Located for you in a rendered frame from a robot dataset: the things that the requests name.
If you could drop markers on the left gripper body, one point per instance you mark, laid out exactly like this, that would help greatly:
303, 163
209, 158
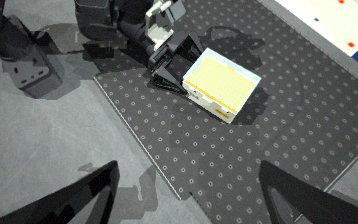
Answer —
158, 41

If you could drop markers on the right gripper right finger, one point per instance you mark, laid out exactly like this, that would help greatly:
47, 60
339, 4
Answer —
316, 205

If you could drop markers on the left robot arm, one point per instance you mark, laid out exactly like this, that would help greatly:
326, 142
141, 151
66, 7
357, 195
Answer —
19, 53

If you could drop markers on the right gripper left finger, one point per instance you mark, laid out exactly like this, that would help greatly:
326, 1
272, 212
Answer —
63, 205

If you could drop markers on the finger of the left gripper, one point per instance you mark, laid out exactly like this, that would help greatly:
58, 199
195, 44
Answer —
162, 74
193, 40

